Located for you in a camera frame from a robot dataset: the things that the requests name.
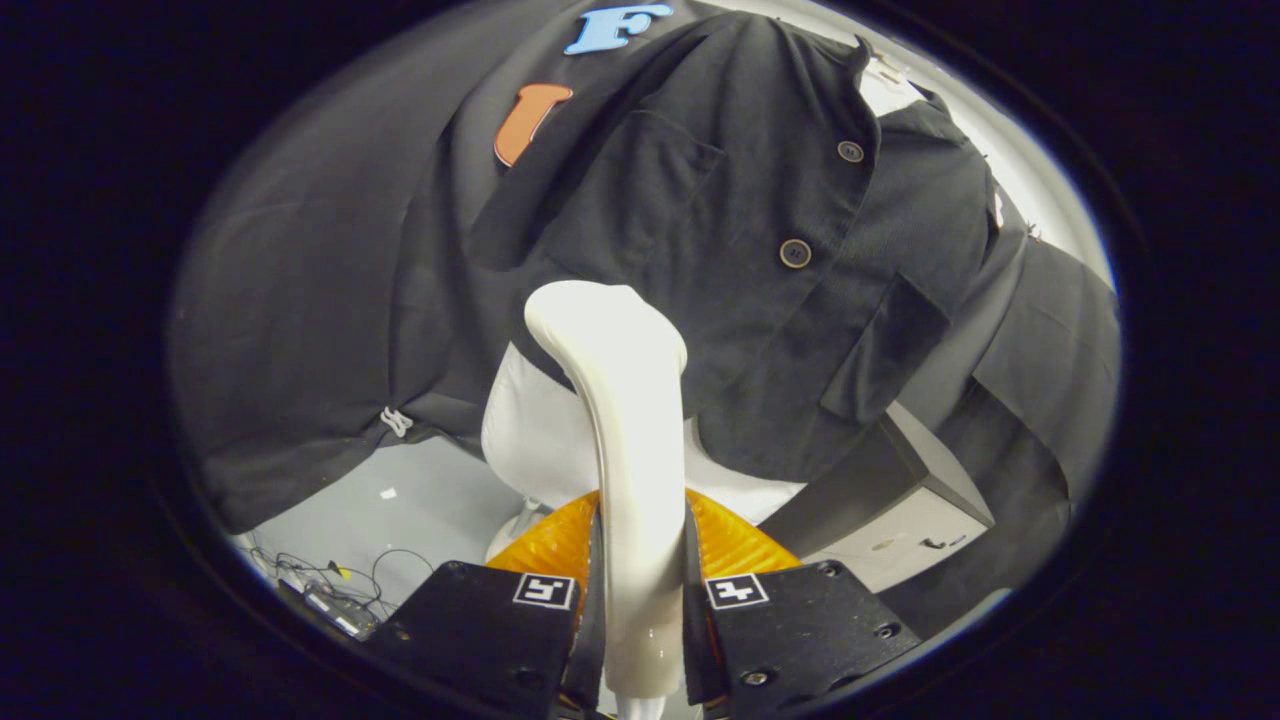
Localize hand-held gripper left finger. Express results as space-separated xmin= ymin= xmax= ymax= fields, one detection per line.
xmin=365 ymin=490 xmax=607 ymax=720

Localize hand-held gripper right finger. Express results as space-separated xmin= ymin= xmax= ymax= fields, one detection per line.
xmin=684 ymin=487 xmax=926 ymax=716

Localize white shirt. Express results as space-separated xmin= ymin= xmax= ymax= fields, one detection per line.
xmin=480 ymin=55 xmax=926 ymax=528

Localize black suit jacket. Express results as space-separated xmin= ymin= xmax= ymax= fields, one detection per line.
xmin=468 ymin=10 xmax=1031 ymax=488

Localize dark power strip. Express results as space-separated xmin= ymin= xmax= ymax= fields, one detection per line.
xmin=278 ymin=578 xmax=379 ymax=641

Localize grey beige cabinet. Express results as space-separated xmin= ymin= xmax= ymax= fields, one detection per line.
xmin=760 ymin=402 xmax=996 ymax=593

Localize black backdrop cloth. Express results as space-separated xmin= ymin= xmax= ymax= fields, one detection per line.
xmin=168 ymin=0 xmax=1121 ymax=641

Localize black floor cables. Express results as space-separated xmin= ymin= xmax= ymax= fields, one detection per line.
xmin=245 ymin=545 xmax=437 ymax=613

